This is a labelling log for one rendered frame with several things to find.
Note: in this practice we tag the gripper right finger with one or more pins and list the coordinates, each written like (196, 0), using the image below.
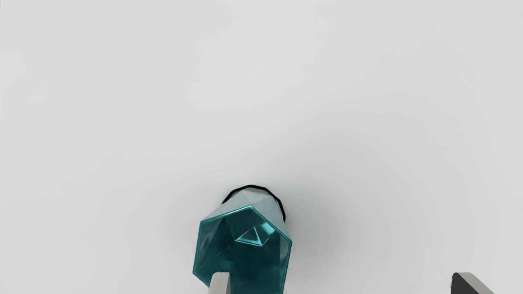
(466, 285)

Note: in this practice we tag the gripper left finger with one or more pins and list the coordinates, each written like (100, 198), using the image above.
(220, 284)

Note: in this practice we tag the teal faceted mug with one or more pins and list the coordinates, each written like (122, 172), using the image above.
(249, 249)

